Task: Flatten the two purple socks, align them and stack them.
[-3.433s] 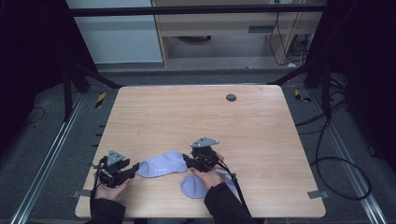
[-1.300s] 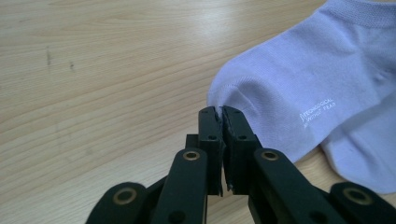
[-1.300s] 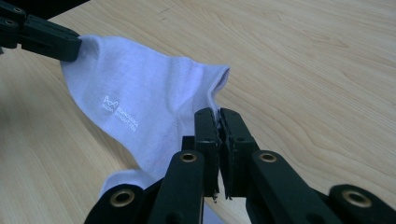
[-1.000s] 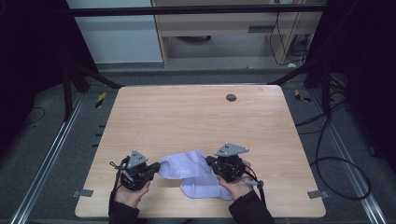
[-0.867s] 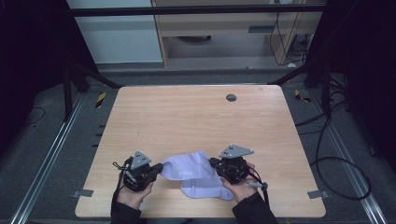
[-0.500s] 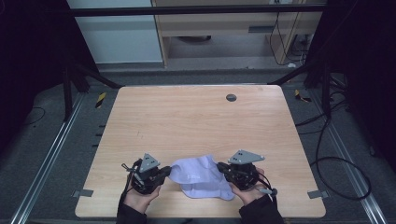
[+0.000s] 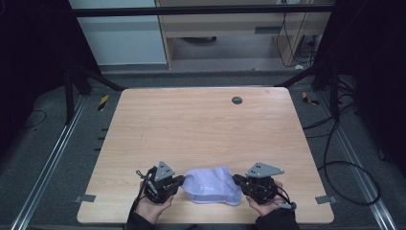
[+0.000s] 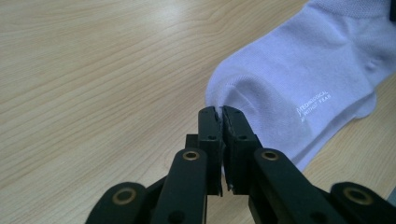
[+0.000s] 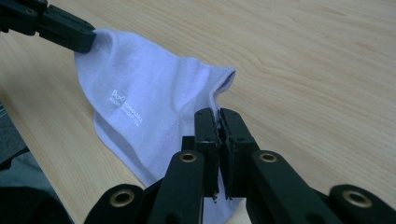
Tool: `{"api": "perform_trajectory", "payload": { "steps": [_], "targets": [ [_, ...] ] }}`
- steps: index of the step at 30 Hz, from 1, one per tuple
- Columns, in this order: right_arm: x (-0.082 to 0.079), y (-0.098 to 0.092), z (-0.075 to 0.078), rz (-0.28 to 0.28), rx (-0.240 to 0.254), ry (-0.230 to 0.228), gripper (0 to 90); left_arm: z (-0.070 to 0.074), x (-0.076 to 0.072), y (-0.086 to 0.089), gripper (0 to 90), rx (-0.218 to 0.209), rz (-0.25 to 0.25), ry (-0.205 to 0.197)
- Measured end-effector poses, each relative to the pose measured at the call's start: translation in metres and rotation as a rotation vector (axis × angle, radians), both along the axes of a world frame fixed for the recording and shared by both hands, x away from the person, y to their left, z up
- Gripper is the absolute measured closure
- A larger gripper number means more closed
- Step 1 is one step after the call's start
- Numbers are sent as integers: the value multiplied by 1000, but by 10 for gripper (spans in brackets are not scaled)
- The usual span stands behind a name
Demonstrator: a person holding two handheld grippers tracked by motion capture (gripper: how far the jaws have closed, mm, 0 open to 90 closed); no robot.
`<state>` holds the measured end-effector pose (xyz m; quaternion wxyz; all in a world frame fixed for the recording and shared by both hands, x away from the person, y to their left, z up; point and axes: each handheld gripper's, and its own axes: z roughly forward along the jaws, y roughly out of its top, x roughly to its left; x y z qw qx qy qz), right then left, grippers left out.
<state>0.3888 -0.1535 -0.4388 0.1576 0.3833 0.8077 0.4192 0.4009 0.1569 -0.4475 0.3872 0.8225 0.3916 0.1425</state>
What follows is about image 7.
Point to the person's left hand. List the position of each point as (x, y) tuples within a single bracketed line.
[(153, 207)]

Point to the yellow black hazard tape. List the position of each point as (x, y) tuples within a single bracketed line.
[(103, 103), (309, 99)]

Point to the light wooden desk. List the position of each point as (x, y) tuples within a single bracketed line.
[(223, 27)]

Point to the black horizontal frame bar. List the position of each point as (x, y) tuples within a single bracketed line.
[(191, 10)]

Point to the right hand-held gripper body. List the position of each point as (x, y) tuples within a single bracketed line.
[(263, 188)]

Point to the white cabinet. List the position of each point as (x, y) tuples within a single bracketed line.
[(121, 38)]

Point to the black frame leg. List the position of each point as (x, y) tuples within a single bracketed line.
[(334, 96), (69, 96)]

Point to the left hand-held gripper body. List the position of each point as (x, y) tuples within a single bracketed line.
[(159, 187)]

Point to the aluminium floor rail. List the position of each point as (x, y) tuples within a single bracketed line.
[(360, 179), (48, 166)]

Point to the grey tape strip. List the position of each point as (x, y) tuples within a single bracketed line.
[(326, 199), (84, 198)]

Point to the person's right hand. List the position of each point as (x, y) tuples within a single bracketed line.
[(266, 207)]

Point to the dark curtain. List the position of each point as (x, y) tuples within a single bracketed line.
[(379, 64), (32, 64)]

